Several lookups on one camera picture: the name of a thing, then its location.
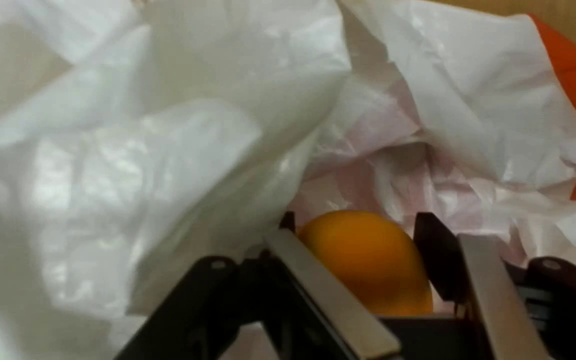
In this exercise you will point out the orange fruit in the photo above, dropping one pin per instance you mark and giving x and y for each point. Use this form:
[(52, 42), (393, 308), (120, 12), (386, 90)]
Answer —
[(368, 261)]

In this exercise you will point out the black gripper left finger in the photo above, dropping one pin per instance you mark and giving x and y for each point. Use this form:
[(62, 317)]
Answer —
[(300, 301)]

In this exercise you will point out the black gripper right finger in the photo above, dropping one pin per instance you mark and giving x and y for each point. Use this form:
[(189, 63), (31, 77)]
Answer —
[(495, 293)]

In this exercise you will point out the white orange plastic bag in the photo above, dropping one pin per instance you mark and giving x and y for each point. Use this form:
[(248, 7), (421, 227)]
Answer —
[(169, 167)]

